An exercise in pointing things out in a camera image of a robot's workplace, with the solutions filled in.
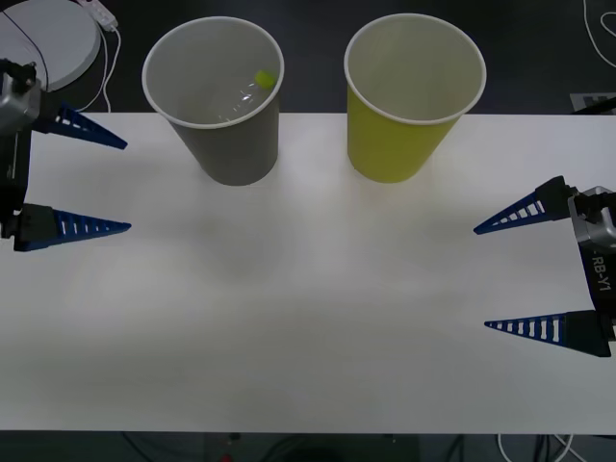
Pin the white power strip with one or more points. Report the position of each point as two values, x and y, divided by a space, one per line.
103 14

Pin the grey and black marker board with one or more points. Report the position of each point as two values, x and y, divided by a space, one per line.
589 102

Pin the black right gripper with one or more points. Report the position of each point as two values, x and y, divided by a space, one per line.
601 279

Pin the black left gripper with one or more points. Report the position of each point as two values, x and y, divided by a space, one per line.
12 183

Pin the clear bottle with green cap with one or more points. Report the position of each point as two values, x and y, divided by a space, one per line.
264 78

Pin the silver and black right arm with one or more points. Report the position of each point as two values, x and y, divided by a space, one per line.
594 231

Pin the yellow-green plastic waste bin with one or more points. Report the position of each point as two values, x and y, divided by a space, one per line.
385 144

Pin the grey plastic waste bin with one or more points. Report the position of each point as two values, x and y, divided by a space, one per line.
226 149

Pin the round grey disc base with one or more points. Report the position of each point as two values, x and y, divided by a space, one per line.
62 38

